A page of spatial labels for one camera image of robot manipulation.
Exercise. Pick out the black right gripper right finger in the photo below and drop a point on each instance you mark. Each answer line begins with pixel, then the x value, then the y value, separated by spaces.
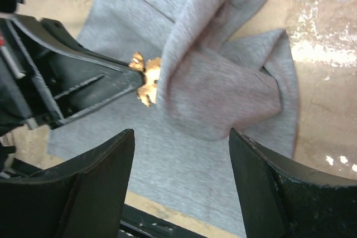
pixel 280 197

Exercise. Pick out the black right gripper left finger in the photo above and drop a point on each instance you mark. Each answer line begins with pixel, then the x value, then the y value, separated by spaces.
pixel 81 197

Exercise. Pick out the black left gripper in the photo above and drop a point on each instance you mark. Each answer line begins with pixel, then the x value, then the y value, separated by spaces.
pixel 48 78

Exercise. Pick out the orange maple leaf brooch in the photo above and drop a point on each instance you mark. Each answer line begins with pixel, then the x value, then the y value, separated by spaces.
pixel 151 73

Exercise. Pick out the grey sleeveless shirt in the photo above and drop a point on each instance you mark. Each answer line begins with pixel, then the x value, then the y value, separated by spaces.
pixel 208 84

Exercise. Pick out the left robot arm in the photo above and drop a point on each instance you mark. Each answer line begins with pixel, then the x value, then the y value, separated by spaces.
pixel 48 78

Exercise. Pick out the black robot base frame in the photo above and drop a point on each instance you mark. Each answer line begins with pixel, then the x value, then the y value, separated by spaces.
pixel 137 223

